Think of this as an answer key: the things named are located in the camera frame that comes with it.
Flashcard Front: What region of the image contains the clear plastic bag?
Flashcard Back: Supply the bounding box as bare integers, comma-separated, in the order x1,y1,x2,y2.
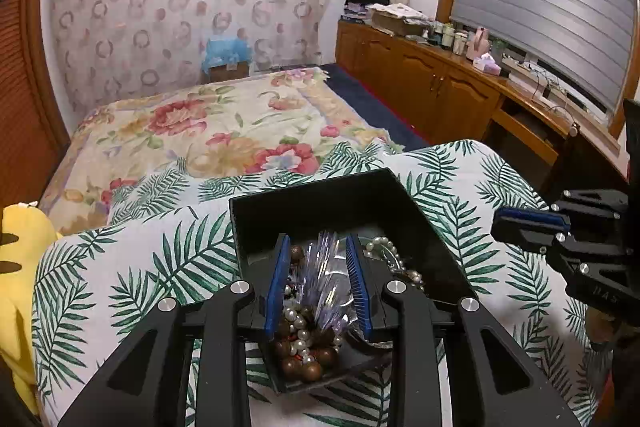
300,231,361,343

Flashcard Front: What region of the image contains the leaf print tablecloth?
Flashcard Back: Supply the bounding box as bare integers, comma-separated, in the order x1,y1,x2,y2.
31,139,615,427

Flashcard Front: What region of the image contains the short white pearl necklace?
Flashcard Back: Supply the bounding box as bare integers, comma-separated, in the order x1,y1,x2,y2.
282,284,323,364

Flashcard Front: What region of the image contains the long white pearl necklace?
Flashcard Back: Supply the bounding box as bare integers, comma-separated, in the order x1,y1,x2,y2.
365,235,427,293

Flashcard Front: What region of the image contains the blue plastic bag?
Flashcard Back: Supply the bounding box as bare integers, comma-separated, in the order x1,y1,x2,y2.
202,35,253,72

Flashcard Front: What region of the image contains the cardboard box with cloth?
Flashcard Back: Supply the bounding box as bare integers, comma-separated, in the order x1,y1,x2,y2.
367,2,432,38

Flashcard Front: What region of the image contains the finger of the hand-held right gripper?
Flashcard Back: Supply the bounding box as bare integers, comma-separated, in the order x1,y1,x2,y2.
491,219,638,294
497,189,632,234

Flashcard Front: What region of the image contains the small cardboard box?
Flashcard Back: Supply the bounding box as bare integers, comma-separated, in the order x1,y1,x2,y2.
207,61,251,83

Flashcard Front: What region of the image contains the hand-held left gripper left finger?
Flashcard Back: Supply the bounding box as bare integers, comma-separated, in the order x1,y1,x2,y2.
57,234,292,427

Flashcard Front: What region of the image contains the yellow plush toy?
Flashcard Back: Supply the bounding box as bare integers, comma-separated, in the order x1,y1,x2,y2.
0,202,64,416

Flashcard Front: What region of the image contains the group of cosmetic bottles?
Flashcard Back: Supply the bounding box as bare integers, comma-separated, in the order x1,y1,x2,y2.
429,21,469,56

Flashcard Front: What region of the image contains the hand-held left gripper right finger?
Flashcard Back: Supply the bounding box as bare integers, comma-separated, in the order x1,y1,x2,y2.
344,234,581,427

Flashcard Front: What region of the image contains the circle patterned curtain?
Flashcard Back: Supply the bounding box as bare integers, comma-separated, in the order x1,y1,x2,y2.
44,0,342,118

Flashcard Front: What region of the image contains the wooden bead bracelet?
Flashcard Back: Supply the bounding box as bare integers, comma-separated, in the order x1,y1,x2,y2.
271,244,347,379

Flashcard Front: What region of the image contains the floral blanket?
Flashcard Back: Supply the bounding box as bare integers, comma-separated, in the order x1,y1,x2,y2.
39,66,407,239

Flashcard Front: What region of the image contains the wooden sideboard cabinet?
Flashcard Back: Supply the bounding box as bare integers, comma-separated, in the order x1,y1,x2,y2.
335,19,632,188

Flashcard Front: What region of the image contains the black square box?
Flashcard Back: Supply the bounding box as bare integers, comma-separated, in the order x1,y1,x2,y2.
228,168,479,396

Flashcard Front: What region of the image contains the pink tissue box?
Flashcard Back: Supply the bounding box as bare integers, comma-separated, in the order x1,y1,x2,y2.
472,54,503,76

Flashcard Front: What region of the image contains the navy bed sheet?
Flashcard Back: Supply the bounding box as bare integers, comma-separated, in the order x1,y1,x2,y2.
320,63,432,154

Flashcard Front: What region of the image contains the white power strip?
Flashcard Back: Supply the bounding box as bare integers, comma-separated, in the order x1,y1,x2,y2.
501,54,537,76

